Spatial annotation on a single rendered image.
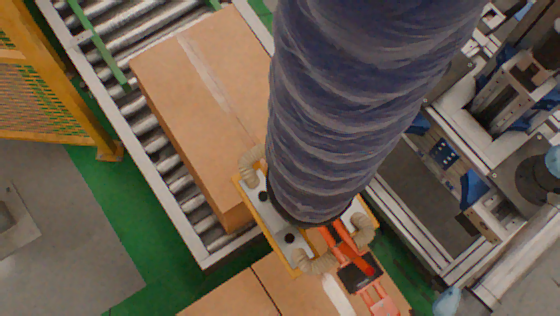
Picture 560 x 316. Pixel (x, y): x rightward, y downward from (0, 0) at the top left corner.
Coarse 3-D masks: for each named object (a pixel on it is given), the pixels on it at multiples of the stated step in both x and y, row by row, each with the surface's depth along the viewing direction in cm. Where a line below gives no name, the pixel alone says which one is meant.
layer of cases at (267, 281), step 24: (312, 240) 232; (264, 264) 229; (336, 264) 230; (216, 288) 226; (240, 288) 227; (264, 288) 234; (288, 288) 227; (312, 288) 227; (336, 288) 227; (192, 312) 224; (216, 312) 224; (240, 312) 224; (264, 312) 224; (288, 312) 225; (312, 312) 225; (336, 312) 225; (360, 312) 225; (408, 312) 226
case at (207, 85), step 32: (192, 32) 210; (224, 32) 210; (160, 64) 206; (192, 64) 206; (224, 64) 207; (256, 64) 207; (160, 96) 203; (192, 96) 203; (224, 96) 204; (256, 96) 204; (192, 128) 200; (224, 128) 201; (256, 128) 201; (192, 160) 197; (224, 160) 198; (224, 192) 195; (224, 224) 215
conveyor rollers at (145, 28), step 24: (120, 0) 258; (144, 0) 257; (192, 0) 258; (72, 24) 254; (120, 24) 256; (144, 24) 254; (192, 24) 255; (96, 48) 251; (120, 48) 253; (144, 48) 251; (120, 96) 247; (144, 120) 243; (168, 144) 242; (168, 168) 238; (216, 216) 233; (216, 240) 231
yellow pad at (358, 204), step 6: (354, 198) 180; (360, 198) 181; (354, 204) 180; (360, 204) 180; (348, 210) 179; (354, 210) 179; (360, 210) 179; (366, 210) 180; (342, 216) 179; (348, 216) 179; (372, 216) 180; (342, 222) 179; (348, 222) 178; (372, 222) 179; (348, 228) 178; (354, 228) 178; (354, 234) 178
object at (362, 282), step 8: (368, 256) 164; (344, 264) 162; (352, 264) 163; (376, 264) 162; (336, 272) 166; (344, 272) 162; (352, 272) 162; (360, 272) 162; (376, 272) 162; (384, 272) 162; (344, 280) 161; (352, 280) 162; (360, 280) 162; (368, 280) 162; (376, 280) 161; (352, 288) 160; (360, 288) 161
